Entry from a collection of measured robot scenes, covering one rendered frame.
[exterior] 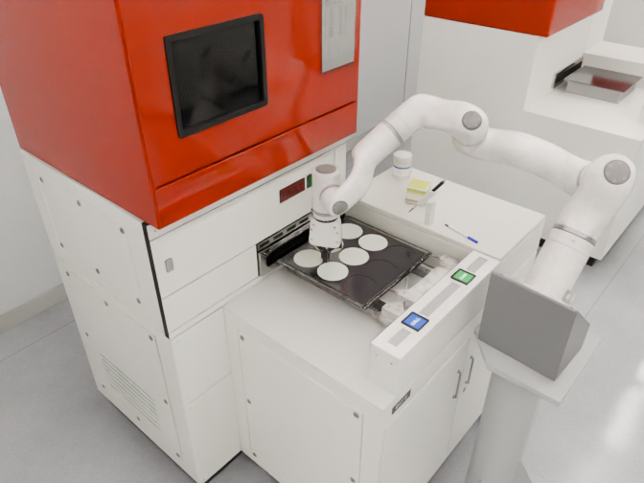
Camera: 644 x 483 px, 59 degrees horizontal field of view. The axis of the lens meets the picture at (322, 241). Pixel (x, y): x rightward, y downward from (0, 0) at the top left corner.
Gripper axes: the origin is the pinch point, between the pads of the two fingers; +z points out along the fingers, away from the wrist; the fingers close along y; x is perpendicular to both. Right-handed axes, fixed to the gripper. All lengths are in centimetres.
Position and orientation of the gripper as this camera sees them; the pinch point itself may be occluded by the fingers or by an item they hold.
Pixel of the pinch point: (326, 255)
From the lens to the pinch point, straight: 186.1
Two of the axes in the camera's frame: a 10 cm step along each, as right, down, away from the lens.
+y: 9.7, 1.3, -2.0
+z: 0.0, 8.3, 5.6
